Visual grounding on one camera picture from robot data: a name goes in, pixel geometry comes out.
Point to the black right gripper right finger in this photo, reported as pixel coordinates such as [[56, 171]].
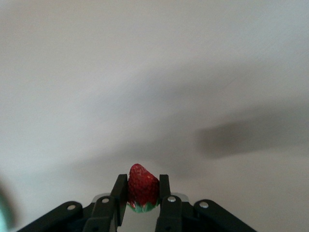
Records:
[[165, 188]]

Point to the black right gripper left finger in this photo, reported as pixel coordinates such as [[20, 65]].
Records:
[[119, 188]]

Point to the red strawberry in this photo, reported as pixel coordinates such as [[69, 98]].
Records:
[[142, 186]]

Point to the light green round plate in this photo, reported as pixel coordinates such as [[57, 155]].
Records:
[[4, 210]]

